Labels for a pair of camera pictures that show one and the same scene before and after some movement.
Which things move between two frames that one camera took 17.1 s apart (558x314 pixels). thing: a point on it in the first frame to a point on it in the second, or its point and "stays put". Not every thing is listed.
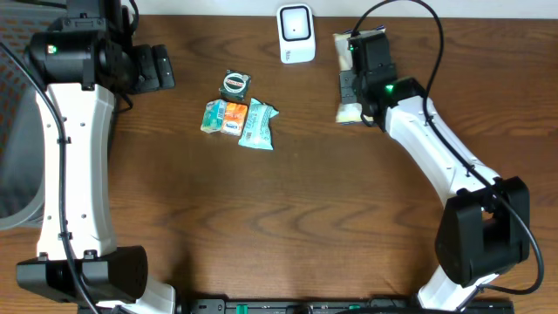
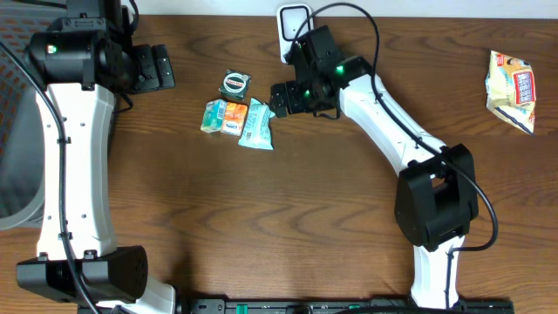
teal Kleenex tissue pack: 214,114 stays put
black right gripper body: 350,83 to 299,94
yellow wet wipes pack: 350,112 to 511,91
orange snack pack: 234,119 stays put
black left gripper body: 146,67 stays put
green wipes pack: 257,133 stays put
